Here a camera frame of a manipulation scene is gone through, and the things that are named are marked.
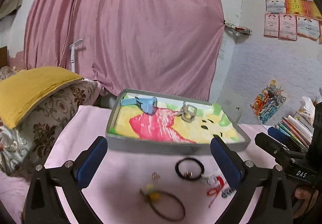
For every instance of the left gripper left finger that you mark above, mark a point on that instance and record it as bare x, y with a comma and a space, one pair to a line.
87, 163

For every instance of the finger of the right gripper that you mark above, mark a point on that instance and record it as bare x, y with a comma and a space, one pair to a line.
286, 140
276, 149

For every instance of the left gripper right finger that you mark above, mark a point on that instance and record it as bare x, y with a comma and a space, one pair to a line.
230, 164

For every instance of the white hair clip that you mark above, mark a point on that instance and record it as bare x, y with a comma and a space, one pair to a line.
210, 178

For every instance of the black hair comb clip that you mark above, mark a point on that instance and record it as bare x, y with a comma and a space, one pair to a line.
228, 192

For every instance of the blue kids watch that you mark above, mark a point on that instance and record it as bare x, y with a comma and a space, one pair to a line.
147, 105

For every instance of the right hand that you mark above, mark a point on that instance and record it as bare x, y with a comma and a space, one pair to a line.
309, 197

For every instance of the stack of books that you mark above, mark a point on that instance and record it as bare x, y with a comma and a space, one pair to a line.
296, 128

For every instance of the colourful opera poster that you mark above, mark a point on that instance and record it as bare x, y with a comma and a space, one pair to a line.
268, 102

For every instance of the tissue pack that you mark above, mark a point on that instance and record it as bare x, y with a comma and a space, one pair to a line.
307, 109

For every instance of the cartoon towel liner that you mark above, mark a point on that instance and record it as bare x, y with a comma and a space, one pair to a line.
165, 126

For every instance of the pink bed sheet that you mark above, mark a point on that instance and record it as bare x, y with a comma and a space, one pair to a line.
114, 191

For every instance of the floral patterned pillow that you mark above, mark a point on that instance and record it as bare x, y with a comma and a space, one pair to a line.
31, 141

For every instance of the yellow pillow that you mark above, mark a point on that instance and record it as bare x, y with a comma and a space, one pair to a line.
22, 92

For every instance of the white desk lamp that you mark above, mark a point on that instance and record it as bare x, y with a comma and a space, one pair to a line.
72, 53

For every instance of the pink curtain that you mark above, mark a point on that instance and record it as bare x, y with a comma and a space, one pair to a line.
164, 46

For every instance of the olive hanging towel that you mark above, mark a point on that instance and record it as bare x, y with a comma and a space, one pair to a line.
9, 7

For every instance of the wall certificates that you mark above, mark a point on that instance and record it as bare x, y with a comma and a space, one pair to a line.
289, 19

